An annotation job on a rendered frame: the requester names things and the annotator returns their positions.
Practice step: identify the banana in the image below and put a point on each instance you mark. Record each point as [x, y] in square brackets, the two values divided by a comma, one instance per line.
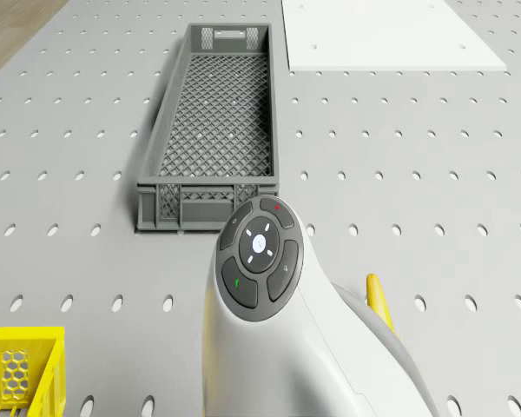
[377, 295]

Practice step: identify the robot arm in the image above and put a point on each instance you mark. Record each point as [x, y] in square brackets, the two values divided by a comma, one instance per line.
[286, 347]

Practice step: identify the dark grey basket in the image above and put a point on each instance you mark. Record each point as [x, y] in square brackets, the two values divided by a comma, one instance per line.
[165, 208]

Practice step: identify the white board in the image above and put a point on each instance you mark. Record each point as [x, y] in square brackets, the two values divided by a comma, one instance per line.
[373, 35]

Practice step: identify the yellow basket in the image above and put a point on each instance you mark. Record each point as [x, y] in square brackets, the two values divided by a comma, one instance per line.
[48, 369]

